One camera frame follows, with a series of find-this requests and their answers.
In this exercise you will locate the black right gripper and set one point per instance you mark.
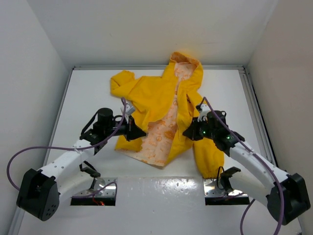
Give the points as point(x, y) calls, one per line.
point(191, 132)

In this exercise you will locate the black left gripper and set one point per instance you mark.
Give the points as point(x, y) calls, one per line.
point(132, 130)

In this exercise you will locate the yellow hooded jacket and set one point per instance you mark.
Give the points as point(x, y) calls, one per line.
point(164, 108)

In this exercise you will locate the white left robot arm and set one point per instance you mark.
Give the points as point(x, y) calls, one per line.
point(70, 176)

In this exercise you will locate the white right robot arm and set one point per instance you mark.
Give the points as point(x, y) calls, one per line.
point(284, 195)

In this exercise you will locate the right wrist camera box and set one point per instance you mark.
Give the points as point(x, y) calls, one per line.
point(203, 110)

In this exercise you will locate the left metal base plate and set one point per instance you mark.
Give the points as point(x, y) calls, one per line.
point(102, 188)

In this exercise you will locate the metal base plate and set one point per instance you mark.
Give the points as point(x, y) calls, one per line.
point(211, 190)
point(102, 188)

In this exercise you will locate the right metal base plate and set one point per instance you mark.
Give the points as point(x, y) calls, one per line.
point(211, 190)

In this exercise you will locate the aluminium frame rail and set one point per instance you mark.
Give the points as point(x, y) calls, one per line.
point(259, 125)

